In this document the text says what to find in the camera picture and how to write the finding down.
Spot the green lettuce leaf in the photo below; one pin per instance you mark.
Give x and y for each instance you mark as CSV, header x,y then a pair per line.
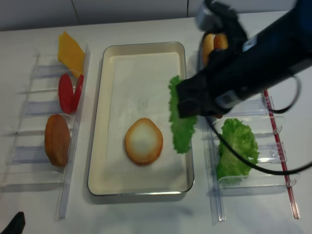
x,y
241,138
182,128

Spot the thin red tomato slice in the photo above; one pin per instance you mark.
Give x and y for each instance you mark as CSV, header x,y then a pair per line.
x,y
77,93

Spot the cream metal tray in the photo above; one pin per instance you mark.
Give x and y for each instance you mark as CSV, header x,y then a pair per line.
x,y
101,180

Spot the white paper tray liner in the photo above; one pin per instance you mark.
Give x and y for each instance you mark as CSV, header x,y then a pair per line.
x,y
140,90

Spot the clear acrylic rack right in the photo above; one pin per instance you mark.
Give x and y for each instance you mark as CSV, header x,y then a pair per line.
x,y
266,128

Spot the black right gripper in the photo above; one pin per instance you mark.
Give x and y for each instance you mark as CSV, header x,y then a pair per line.
x,y
210,92

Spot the golden bun of pair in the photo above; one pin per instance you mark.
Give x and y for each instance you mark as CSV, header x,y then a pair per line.
x,y
220,41
207,47

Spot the golden bun right of pair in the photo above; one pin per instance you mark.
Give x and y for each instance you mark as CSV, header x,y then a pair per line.
x,y
220,41

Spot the yellow cheese slice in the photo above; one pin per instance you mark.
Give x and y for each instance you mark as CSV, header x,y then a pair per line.
x,y
70,54

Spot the brown bun top left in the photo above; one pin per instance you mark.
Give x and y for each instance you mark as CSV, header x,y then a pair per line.
x,y
57,140

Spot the green lettuce leaf in rack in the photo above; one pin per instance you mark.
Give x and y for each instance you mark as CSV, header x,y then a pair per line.
x,y
241,138

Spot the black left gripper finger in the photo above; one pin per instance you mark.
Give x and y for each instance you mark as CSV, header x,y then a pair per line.
x,y
16,225

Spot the toasted bun bottom slice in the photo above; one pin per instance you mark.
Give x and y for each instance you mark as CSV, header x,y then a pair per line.
x,y
143,142

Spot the clear acrylic rack left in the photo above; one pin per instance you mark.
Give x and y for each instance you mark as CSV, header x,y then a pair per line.
x,y
26,164

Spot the clear acrylic rack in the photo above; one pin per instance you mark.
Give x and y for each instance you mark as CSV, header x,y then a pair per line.
x,y
266,128
26,164

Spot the golden bun left of pair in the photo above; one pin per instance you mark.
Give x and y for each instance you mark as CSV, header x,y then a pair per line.
x,y
207,47

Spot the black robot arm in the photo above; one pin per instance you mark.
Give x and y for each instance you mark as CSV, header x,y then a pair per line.
x,y
262,54

